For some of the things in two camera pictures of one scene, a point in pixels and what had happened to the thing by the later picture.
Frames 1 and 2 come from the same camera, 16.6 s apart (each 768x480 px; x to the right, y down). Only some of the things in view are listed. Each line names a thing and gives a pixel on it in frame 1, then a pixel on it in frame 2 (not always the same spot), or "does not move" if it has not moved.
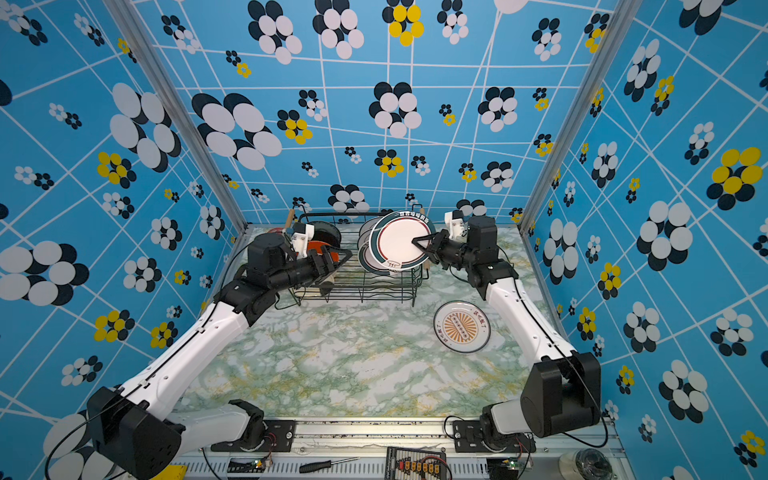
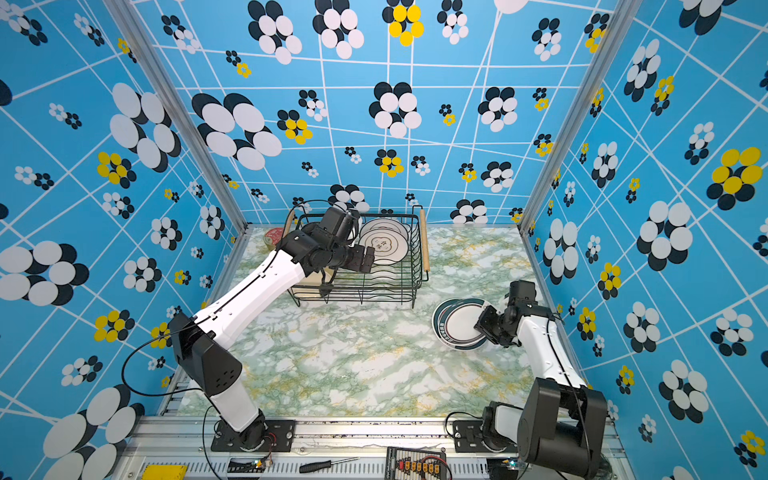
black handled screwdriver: (322, 465) does not move
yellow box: (172, 472) does not move
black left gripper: (321, 273) -> (358, 262)
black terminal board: (416, 464) does not move
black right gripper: (440, 243) -> (485, 325)
